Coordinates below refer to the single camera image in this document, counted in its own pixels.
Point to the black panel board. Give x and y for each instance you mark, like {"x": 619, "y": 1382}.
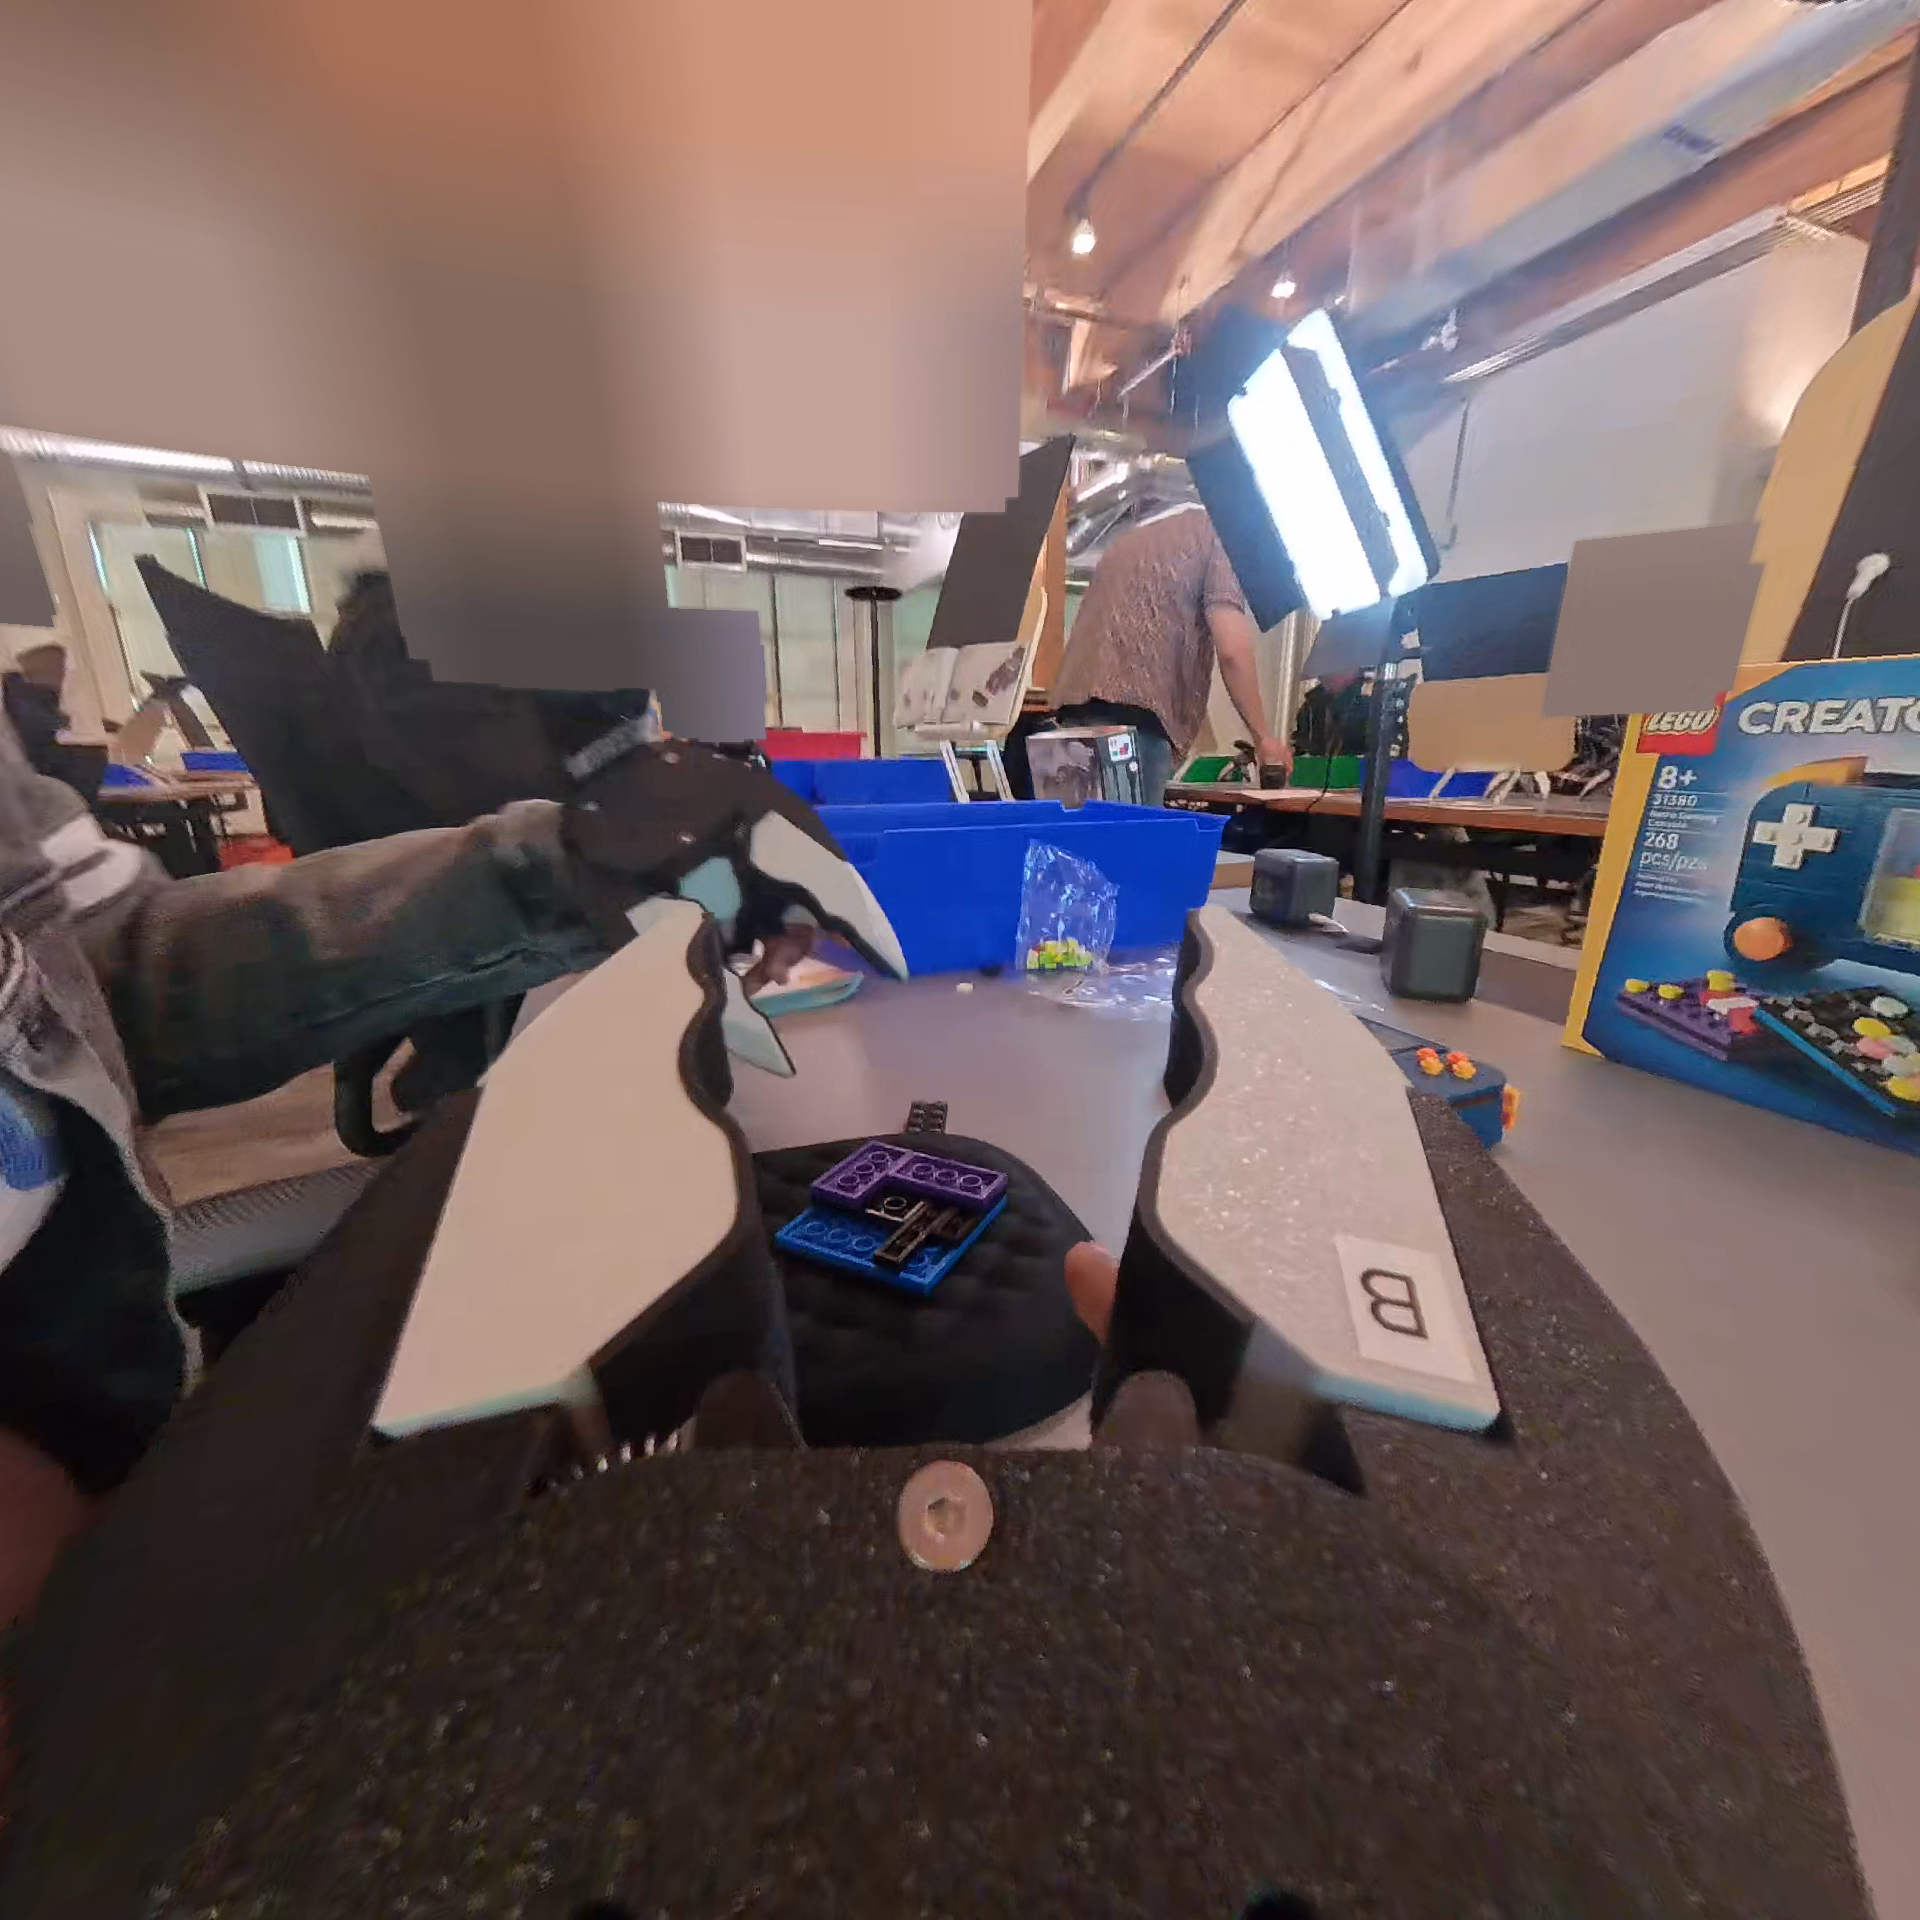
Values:
{"x": 997, "y": 542}

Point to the black light stand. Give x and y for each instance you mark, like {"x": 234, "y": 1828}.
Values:
{"x": 1383, "y": 749}

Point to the blue storage bin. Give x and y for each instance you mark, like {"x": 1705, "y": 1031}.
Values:
{"x": 854, "y": 781}
{"x": 977, "y": 886}

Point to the grey mesh office chair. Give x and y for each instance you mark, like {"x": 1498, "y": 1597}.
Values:
{"x": 271, "y": 1223}

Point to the black wood-rimmed panel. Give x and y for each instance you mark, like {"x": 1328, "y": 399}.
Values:
{"x": 1846, "y": 377}

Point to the person's left hand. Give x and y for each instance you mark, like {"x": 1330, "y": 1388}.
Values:
{"x": 781, "y": 958}

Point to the person's patterned shirt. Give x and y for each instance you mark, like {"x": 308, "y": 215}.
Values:
{"x": 24, "y": 1170}

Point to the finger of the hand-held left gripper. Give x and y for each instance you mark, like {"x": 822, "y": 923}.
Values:
{"x": 823, "y": 886}
{"x": 757, "y": 1036}

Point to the dark printed box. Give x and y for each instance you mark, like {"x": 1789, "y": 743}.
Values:
{"x": 1087, "y": 765}

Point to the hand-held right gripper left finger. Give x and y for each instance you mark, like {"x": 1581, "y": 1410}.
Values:
{"x": 585, "y": 1170}

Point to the brick instruction booklet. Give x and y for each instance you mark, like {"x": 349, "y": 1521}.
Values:
{"x": 810, "y": 985}

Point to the brick set box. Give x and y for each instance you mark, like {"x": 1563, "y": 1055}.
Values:
{"x": 1754, "y": 900}

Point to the green storage bin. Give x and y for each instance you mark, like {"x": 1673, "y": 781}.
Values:
{"x": 1275, "y": 775}

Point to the black quilted wrist rest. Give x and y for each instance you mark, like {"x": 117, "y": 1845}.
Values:
{"x": 930, "y": 1349}

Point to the black power adapter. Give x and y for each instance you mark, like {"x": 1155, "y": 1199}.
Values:
{"x": 1292, "y": 886}
{"x": 1431, "y": 947}

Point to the person's right hand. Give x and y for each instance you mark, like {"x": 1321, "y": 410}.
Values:
{"x": 1091, "y": 1289}

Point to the clear plastic bag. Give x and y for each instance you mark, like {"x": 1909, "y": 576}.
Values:
{"x": 1074, "y": 900}

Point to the red storage bin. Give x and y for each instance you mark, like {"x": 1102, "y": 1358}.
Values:
{"x": 816, "y": 743}

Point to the person's denim jacket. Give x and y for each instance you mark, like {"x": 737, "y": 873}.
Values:
{"x": 57, "y": 900}

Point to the black square flag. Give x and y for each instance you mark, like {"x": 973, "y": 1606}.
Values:
{"x": 1485, "y": 624}

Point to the blue and purple brick assembly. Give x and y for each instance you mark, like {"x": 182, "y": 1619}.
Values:
{"x": 893, "y": 1218}

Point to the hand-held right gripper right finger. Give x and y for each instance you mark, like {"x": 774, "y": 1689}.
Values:
{"x": 1307, "y": 1170}

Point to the dark blue brick game console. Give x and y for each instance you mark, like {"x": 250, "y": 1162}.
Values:
{"x": 1448, "y": 1086}

